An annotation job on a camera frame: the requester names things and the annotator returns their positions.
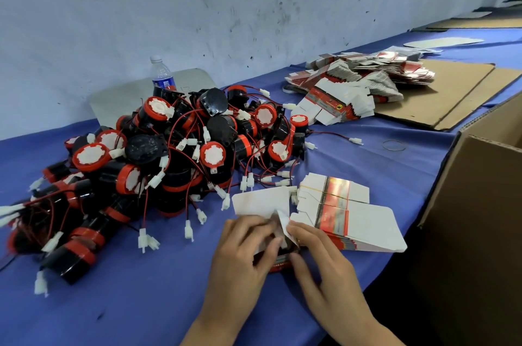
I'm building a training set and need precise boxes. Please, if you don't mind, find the person's left forearm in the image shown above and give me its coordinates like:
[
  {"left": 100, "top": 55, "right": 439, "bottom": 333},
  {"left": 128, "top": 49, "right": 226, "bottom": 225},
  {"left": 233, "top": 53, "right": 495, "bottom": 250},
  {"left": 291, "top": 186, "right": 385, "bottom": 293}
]
[{"left": 181, "top": 309, "right": 245, "bottom": 346}]

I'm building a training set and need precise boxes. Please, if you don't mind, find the long brown cardboard strip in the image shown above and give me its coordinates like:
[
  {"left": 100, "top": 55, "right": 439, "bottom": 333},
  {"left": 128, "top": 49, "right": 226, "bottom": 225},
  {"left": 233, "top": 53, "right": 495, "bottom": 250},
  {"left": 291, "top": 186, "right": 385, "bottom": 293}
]
[{"left": 411, "top": 16, "right": 522, "bottom": 32}]

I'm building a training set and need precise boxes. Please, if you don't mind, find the blue tablecloth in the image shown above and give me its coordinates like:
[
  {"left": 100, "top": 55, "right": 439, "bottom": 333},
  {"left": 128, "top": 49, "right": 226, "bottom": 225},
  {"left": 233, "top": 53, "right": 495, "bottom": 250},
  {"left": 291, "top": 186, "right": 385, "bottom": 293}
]
[{"left": 0, "top": 27, "right": 522, "bottom": 346}]

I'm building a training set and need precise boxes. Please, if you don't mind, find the brown cardboard sheet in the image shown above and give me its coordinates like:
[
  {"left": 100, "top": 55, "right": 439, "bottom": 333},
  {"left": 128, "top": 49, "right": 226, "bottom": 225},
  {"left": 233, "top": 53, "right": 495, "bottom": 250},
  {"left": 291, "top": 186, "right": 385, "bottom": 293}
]
[
  {"left": 434, "top": 67, "right": 522, "bottom": 132},
  {"left": 374, "top": 58, "right": 496, "bottom": 130}
]

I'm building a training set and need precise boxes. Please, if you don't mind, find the stack of flat printed cartons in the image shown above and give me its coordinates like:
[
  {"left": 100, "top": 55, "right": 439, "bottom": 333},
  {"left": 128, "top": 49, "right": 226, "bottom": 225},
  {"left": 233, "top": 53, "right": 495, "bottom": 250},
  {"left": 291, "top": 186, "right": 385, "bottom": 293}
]
[{"left": 289, "top": 172, "right": 408, "bottom": 254}]

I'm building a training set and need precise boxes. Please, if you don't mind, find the white folding carton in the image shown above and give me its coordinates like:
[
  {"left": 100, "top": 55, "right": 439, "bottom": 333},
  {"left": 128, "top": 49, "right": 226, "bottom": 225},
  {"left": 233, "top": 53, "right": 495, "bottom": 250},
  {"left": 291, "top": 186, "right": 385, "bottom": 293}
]
[{"left": 232, "top": 186, "right": 302, "bottom": 274}]

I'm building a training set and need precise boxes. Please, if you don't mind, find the person's left hand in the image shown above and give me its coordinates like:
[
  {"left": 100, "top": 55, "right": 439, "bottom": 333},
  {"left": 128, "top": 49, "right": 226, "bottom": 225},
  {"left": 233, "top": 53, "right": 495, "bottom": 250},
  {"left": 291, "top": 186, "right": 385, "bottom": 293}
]
[{"left": 202, "top": 215, "right": 284, "bottom": 320}]

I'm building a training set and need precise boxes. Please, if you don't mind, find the large brown cardboard box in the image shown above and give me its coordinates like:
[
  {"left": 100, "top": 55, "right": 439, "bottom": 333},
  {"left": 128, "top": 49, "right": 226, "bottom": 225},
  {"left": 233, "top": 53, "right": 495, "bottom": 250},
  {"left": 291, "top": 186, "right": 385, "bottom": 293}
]
[{"left": 415, "top": 91, "right": 522, "bottom": 346}]

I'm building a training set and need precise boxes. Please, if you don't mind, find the white oval board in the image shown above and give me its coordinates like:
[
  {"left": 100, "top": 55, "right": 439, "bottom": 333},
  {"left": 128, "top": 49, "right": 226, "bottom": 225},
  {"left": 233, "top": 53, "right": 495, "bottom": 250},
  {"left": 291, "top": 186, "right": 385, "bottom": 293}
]
[{"left": 403, "top": 36, "right": 485, "bottom": 50}]

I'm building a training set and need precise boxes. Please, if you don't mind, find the scattered pile of flat cartons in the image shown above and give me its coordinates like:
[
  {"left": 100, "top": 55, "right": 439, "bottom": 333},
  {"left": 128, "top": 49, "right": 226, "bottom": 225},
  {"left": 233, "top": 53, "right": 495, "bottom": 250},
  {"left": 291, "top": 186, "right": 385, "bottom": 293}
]
[{"left": 284, "top": 46, "right": 436, "bottom": 127}]

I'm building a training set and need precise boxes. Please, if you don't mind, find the clear plastic water bottle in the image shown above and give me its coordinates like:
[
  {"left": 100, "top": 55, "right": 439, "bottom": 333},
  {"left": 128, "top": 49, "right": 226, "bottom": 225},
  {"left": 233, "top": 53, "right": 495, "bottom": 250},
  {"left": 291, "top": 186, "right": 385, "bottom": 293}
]
[{"left": 149, "top": 55, "right": 177, "bottom": 92}]

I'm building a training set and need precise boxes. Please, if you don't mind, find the person's right hand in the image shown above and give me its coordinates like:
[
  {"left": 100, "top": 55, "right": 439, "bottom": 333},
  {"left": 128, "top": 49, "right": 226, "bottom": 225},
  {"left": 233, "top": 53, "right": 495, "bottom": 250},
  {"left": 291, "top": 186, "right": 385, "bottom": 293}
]
[{"left": 286, "top": 221, "right": 372, "bottom": 335}]

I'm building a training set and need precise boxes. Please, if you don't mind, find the person's right forearm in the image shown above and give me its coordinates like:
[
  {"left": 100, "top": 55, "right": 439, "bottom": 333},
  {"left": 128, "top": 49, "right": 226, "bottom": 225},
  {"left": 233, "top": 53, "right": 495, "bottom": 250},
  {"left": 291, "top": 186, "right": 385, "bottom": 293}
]
[{"left": 326, "top": 316, "right": 406, "bottom": 346}]

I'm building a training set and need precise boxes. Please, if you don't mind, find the pile of black red buzzers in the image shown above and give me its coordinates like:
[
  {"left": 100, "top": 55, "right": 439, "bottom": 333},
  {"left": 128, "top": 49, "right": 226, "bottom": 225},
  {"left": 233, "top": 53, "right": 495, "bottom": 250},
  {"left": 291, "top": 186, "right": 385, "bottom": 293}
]
[{"left": 0, "top": 85, "right": 364, "bottom": 298}]

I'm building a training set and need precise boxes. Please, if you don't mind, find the grey chair backrest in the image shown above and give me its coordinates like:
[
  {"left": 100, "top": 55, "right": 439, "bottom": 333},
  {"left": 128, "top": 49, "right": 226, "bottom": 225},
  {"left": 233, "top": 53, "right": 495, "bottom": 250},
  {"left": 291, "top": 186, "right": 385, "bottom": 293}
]
[{"left": 89, "top": 68, "right": 218, "bottom": 129}]

